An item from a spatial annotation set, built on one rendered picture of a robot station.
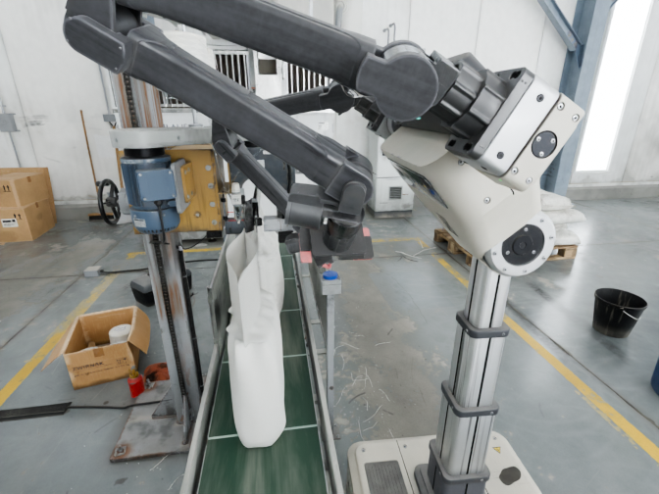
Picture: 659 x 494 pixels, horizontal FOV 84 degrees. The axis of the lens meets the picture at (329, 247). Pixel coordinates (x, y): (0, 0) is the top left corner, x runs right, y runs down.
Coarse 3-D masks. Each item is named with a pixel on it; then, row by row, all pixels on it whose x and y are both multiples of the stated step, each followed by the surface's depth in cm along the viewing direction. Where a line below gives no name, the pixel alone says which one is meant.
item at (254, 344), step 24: (240, 240) 134; (240, 264) 135; (240, 288) 100; (240, 312) 99; (264, 312) 123; (240, 336) 108; (264, 336) 113; (240, 360) 110; (264, 360) 111; (240, 384) 113; (264, 384) 114; (240, 408) 117; (264, 408) 117; (240, 432) 121; (264, 432) 121
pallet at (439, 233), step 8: (440, 232) 419; (448, 232) 421; (440, 240) 429; (448, 240) 401; (448, 248) 403; (456, 248) 392; (560, 248) 375; (568, 248) 377; (576, 248) 379; (472, 256) 358; (552, 256) 383; (560, 256) 383; (568, 256) 380
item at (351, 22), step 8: (336, 0) 391; (352, 0) 386; (360, 0) 391; (352, 8) 388; (360, 8) 393; (344, 16) 391; (352, 16) 391; (360, 16) 396; (344, 24) 394; (352, 24) 394; (360, 24) 399; (360, 32) 403
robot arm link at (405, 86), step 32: (96, 0) 42; (128, 0) 42; (160, 0) 42; (192, 0) 42; (224, 0) 42; (256, 0) 42; (224, 32) 44; (256, 32) 44; (288, 32) 43; (320, 32) 43; (352, 32) 45; (320, 64) 45; (352, 64) 44; (384, 64) 42; (416, 64) 42; (384, 96) 44; (416, 96) 44
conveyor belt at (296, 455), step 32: (288, 256) 289; (288, 288) 237; (288, 320) 202; (288, 352) 176; (224, 384) 155; (288, 384) 155; (224, 416) 140; (288, 416) 140; (224, 448) 126; (256, 448) 126; (288, 448) 126; (320, 448) 126; (224, 480) 115; (256, 480) 115; (288, 480) 115; (320, 480) 115
